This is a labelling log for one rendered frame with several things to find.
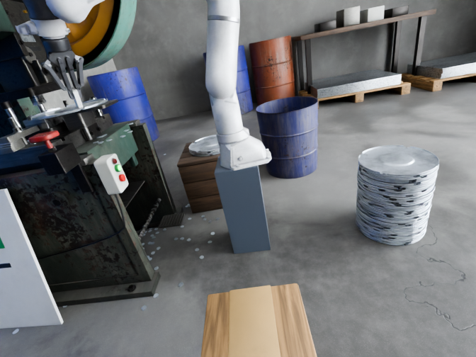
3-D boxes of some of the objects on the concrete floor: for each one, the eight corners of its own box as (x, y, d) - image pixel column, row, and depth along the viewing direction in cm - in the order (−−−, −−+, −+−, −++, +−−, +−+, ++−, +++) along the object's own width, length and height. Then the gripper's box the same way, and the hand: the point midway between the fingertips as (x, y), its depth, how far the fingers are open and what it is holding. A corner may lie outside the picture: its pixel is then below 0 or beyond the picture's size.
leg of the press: (161, 275, 122) (71, 75, 81) (154, 296, 112) (47, 80, 71) (-11, 296, 131) (-172, 125, 90) (-33, 317, 120) (-225, 135, 79)
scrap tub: (312, 152, 214) (309, 93, 192) (327, 175, 176) (326, 105, 155) (262, 160, 218) (253, 103, 196) (266, 183, 180) (257, 117, 159)
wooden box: (249, 176, 195) (241, 132, 180) (253, 203, 162) (244, 152, 146) (198, 185, 197) (185, 142, 182) (192, 213, 164) (176, 164, 148)
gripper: (35, 42, 76) (65, 115, 91) (80, 36, 83) (101, 105, 99) (26, 37, 79) (57, 108, 95) (70, 32, 87) (92, 99, 103)
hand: (76, 98), depth 95 cm, fingers closed
